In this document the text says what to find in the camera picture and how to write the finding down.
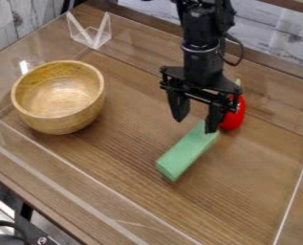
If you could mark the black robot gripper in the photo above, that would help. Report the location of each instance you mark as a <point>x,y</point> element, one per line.
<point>199,80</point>

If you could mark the black table leg bracket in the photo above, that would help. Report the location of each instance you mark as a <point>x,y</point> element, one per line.
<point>35,236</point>

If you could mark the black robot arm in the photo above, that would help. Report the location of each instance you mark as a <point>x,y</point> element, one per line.
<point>206,20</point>

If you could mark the clear acrylic corner bracket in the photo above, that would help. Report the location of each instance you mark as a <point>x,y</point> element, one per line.
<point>91,37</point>

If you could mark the green rectangular block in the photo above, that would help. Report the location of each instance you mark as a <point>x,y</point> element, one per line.
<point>181,156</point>

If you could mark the red plush radish toy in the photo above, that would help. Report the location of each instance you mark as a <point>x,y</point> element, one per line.
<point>234,119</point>

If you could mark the clear acrylic tray wall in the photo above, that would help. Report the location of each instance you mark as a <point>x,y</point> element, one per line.
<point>90,210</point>

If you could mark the brown wooden bowl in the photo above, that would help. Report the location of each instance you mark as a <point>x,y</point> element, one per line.
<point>59,96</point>

